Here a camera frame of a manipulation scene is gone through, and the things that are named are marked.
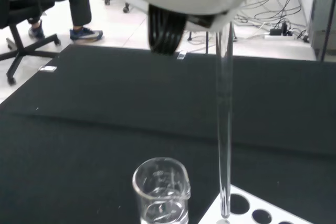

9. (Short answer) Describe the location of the black bench cloth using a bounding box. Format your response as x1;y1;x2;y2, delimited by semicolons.
0;44;336;224

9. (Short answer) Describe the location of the black office chair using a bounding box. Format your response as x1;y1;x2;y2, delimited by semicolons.
0;0;61;86

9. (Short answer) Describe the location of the white test tube rack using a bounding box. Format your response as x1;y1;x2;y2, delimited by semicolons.
194;184;317;224

